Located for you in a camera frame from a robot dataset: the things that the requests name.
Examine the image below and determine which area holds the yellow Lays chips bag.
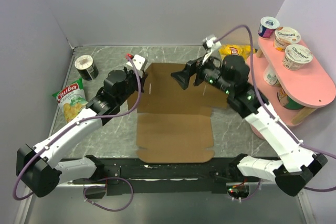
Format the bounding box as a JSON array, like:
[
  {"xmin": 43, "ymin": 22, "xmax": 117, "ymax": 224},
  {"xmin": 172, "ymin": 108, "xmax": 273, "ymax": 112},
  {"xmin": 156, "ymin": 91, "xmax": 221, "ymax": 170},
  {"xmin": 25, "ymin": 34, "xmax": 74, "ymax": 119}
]
[{"xmin": 218, "ymin": 44, "xmax": 256, "ymax": 61}]

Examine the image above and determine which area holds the pink three-tier shelf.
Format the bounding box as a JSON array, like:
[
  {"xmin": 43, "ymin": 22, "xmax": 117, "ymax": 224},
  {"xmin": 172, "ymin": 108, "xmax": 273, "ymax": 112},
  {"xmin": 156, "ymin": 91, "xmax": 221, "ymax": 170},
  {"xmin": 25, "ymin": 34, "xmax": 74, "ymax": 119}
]
[{"xmin": 253, "ymin": 37, "xmax": 335, "ymax": 127}]

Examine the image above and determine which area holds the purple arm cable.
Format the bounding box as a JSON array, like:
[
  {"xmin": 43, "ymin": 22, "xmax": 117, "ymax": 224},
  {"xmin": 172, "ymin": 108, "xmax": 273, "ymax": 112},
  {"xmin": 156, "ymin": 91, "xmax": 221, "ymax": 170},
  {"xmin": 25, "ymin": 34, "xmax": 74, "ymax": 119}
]
[
  {"xmin": 12, "ymin": 57, "xmax": 144, "ymax": 212},
  {"xmin": 215, "ymin": 24, "xmax": 336, "ymax": 201}
]

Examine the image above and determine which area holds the Chobani yogurt cup rear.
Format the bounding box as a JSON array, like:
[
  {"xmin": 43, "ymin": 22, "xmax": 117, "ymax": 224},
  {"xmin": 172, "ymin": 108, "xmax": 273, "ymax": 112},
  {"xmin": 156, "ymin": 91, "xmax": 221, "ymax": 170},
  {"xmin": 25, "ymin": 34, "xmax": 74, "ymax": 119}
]
[{"xmin": 273, "ymin": 26, "xmax": 301, "ymax": 51}]

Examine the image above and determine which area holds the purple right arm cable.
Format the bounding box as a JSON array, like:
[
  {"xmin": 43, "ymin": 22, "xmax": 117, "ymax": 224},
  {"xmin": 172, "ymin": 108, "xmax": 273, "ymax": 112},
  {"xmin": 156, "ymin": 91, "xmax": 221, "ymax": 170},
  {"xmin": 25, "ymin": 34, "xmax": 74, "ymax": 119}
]
[{"xmin": 215, "ymin": 24, "xmax": 336, "ymax": 201}]

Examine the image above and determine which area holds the brown cardboard box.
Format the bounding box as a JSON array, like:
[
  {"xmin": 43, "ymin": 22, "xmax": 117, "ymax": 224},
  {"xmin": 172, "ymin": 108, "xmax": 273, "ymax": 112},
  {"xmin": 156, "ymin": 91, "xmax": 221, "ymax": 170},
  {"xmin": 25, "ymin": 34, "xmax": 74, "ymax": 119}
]
[{"xmin": 136, "ymin": 63, "xmax": 227, "ymax": 164}]

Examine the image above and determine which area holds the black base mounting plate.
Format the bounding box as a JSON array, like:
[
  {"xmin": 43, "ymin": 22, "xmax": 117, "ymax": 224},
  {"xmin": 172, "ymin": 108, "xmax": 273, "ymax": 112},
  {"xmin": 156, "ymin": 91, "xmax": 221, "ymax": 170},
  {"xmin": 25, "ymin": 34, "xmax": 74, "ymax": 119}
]
[{"xmin": 73, "ymin": 157, "xmax": 258, "ymax": 196}]

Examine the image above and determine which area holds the aluminium rail frame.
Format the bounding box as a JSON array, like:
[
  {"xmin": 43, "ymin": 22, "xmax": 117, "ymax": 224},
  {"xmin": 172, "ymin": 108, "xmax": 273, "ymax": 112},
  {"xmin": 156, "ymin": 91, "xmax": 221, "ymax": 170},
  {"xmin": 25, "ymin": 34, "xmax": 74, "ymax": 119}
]
[{"xmin": 14, "ymin": 119, "xmax": 316, "ymax": 224}]

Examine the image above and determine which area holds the green can lower shelf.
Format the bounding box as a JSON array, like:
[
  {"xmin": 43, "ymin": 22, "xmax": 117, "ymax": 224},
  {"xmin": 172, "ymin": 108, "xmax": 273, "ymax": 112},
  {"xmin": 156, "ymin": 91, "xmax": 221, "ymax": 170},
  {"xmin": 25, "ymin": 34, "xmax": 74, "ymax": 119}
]
[{"xmin": 277, "ymin": 88, "xmax": 304, "ymax": 110}]

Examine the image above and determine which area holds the Chobani yogurt cup front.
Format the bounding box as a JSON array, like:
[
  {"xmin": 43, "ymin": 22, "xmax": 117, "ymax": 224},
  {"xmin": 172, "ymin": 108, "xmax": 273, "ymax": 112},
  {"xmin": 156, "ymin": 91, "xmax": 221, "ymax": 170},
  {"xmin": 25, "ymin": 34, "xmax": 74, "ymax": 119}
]
[{"xmin": 282, "ymin": 44, "xmax": 313, "ymax": 71}]

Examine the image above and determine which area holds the black can white lid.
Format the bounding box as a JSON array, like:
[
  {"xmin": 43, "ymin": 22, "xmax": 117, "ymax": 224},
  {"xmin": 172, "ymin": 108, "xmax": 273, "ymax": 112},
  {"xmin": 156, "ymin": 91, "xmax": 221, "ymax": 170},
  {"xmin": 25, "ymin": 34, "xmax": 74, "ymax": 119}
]
[{"xmin": 74, "ymin": 55, "xmax": 99, "ymax": 81}]

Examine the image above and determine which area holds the chobani yogurt cup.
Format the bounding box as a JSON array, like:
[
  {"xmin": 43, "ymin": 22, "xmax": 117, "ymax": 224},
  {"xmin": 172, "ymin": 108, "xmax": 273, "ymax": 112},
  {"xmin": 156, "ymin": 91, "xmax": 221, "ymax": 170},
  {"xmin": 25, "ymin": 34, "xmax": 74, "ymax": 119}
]
[
  {"xmin": 273, "ymin": 26, "xmax": 301, "ymax": 51},
  {"xmin": 282, "ymin": 44, "xmax": 313, "ymax": 71}
]

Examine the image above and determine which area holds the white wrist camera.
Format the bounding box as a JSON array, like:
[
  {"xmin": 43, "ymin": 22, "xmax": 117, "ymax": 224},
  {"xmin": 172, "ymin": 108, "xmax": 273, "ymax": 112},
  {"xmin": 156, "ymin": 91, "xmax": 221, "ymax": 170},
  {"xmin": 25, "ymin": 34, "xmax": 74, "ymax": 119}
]
[
  {"xmin": 126, "ymin": 54, "xmax": 148, "ymax": 71},
  {"xmin": 202, "ymin": 35, "xmax": 222, "ymax": 65}
]

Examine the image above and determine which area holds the white cup middle shelf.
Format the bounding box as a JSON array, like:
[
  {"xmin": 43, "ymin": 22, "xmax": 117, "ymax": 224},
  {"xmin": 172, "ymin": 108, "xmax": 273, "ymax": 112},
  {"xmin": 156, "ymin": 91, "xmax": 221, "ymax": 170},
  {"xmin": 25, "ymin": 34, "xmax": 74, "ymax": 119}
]
[{"xmin": 263, "ymin": 65, "xmax": 281, "ymax": 87}]

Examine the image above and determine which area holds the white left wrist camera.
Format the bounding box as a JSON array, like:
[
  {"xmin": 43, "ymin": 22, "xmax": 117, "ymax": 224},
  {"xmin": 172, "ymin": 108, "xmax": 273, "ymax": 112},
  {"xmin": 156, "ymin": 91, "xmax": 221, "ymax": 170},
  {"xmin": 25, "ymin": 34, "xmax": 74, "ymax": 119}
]
[{"xmin": 126, "ymin": 54, "xmax": 148, "ymax": 71}]

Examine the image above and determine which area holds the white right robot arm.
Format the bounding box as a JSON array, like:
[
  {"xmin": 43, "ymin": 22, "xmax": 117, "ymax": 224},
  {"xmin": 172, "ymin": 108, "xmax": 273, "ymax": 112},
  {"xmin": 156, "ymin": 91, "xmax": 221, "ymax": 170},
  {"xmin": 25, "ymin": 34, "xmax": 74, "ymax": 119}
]
[{"xmin": 171, "ymin": 55, "xmax": 328, "ymax": 196}]

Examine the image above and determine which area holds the purple white yogurt cup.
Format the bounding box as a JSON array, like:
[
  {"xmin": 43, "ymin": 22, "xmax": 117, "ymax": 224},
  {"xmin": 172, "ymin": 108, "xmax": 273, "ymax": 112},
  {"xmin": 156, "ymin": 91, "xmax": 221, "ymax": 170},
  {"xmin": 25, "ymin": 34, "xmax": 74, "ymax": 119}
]
[{"xmin": 258, "ymin": 16, "xmax": 280, "ymax": 39}]

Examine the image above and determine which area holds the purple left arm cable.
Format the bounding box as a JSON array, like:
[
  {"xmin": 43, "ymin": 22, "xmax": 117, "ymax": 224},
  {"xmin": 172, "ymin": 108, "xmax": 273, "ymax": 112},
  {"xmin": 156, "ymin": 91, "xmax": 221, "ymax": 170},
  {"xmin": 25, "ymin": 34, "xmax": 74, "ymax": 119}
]
[{"xmin": 12, "ymin": 57, "xmax": 144, "ymax": 212}]

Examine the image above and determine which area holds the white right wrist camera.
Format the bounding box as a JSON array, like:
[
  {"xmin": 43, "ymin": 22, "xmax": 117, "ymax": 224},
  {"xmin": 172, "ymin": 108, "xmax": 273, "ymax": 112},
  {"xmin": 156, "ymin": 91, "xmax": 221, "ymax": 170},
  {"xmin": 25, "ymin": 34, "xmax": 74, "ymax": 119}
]
[{"xmin": 202, "ymin": 35, "xmax": 222, "ymax": 65}]

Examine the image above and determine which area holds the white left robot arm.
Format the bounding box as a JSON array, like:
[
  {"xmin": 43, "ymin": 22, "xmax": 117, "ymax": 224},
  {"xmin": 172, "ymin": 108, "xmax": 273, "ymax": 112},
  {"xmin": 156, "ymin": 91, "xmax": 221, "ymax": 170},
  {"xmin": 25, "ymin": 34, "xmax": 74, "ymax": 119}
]
[{"xmin": 16, "ymin": 67, "xmax": 148, "ymax": 197}]

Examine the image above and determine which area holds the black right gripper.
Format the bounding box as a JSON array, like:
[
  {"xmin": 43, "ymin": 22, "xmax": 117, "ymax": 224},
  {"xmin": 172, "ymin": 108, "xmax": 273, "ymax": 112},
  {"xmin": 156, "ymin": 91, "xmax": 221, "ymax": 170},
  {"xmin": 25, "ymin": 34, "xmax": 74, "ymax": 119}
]
[{"xmin": 171, "ymin": 49, "xmax": 233, "ymax": 94}]

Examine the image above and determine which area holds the green Chuba chips bag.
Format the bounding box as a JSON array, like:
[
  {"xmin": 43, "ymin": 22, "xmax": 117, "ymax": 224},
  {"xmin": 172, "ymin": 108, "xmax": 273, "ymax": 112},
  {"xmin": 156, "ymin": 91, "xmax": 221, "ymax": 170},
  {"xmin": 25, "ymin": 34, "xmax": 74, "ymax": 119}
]
[{"xmin": 52, "ymin": 78, "xmax": 88, "ymax": 123}]

